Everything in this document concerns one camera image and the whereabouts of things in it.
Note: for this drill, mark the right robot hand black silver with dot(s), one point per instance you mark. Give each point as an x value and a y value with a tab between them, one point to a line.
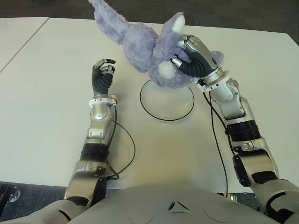
203	58

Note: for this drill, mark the left robot hand black silver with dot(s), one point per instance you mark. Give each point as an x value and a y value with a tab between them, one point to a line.
100	80

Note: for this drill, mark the purple plush bunny doll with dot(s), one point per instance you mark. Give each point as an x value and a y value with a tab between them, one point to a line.
140	44

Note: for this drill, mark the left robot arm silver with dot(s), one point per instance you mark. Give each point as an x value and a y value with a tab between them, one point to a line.
98	121

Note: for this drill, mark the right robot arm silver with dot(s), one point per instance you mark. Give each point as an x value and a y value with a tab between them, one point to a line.
233	105

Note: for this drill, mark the white plate with black rim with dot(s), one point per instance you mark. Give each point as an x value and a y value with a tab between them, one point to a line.
168	102

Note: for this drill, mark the metal table caster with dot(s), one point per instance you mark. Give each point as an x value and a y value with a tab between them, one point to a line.
14	197

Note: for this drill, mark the grey robot torso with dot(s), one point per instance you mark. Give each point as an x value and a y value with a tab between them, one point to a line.
175	205

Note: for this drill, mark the metal table bracket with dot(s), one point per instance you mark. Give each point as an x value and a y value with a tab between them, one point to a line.
233	197

